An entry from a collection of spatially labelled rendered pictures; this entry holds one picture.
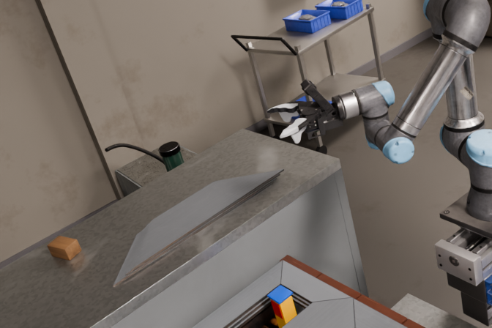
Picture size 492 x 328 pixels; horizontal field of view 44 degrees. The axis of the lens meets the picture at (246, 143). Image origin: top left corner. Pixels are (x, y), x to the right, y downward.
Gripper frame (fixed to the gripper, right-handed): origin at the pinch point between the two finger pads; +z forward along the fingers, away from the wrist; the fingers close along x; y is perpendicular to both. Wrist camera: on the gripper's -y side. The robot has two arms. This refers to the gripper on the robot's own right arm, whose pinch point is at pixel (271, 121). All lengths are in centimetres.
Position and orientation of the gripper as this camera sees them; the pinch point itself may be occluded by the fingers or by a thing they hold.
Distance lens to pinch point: 172.4
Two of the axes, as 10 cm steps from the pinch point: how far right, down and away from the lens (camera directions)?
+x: -2.0, -5.1, 8.4
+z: -9.5, 3.0, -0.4
